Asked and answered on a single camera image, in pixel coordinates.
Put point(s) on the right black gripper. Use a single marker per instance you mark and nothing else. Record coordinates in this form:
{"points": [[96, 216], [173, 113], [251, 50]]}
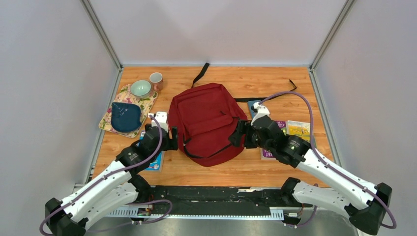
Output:
{"points": [[242, 128]]}

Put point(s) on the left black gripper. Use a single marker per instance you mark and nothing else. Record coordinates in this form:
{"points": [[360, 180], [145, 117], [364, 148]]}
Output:
{"points": [[171, 143]]}

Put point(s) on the blue illustrated booklet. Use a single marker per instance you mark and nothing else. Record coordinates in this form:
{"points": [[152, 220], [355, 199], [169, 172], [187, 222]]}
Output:
{"points": [[156, 165]]}

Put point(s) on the red backpack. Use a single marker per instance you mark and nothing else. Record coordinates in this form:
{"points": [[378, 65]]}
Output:
{"points": [[205, 117]]}

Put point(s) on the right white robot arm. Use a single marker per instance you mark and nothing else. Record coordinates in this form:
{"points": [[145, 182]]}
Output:
{"points": [[365, 204]]}

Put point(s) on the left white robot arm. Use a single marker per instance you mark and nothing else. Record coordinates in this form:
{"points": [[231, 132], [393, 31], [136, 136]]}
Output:
{"points": [[117, 185]]}

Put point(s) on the blue card wallet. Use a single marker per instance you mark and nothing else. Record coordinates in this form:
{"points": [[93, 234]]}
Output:
{"points": [[250, 105]]}

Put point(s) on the dark blue leaf plate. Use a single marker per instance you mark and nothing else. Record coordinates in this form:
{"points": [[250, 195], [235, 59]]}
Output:
{"points": [[125, 117]]}

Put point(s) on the light green ceramic bowl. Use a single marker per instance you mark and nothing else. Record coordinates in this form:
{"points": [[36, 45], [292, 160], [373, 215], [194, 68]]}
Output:
{"points": [[141, 89]]}

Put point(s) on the pink ceramic mug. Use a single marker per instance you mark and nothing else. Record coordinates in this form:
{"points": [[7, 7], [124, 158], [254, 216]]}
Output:
{"points": [[157, 82]]}

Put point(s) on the yellow picture book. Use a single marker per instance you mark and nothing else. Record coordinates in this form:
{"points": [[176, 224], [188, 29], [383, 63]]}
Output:
{"points": [[298, 130]]}

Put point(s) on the floral fabric tray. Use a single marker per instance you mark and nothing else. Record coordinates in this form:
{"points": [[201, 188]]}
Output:
{"points": [[125, 96]]}

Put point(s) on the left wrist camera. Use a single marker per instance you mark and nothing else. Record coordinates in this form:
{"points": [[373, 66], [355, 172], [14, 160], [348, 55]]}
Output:
{"points": [[161, 118]]}

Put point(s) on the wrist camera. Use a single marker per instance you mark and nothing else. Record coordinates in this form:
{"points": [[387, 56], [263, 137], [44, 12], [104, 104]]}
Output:
{"points": [[261, 112], [161, 118]]}

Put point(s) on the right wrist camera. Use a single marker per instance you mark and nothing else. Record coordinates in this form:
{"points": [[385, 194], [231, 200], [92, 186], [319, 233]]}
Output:
{"points": [[261, 112]]}

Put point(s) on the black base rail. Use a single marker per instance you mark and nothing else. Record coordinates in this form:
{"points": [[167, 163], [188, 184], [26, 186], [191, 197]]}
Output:
{"points": [[267, 203]]}

